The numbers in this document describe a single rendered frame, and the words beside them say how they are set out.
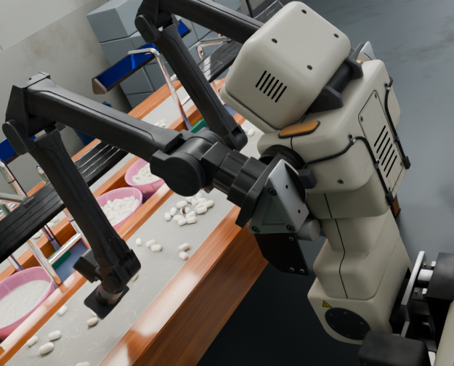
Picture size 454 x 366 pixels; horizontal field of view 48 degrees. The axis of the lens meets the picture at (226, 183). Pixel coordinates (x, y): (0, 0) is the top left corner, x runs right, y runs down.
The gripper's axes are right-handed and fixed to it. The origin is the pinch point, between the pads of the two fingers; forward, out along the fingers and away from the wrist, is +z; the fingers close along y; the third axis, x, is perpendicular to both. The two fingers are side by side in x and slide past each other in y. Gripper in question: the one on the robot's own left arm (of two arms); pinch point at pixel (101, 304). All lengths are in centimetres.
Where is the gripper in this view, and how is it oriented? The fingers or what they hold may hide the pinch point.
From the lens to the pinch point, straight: 141.0
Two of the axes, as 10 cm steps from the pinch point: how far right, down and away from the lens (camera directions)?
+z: -3.5, 4.6, 8.1
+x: 7.6, 6.5, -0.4
